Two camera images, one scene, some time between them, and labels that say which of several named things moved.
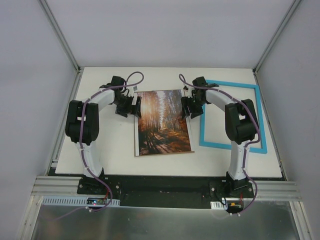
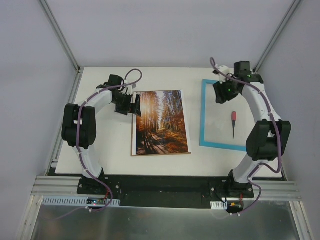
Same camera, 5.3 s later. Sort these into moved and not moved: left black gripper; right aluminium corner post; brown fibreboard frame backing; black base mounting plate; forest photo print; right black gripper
Moved: right black gripper; brown fibreboard frame backing
Not moved: forest photo print; right aluminium corner post; left black gripper; black base mounting plate
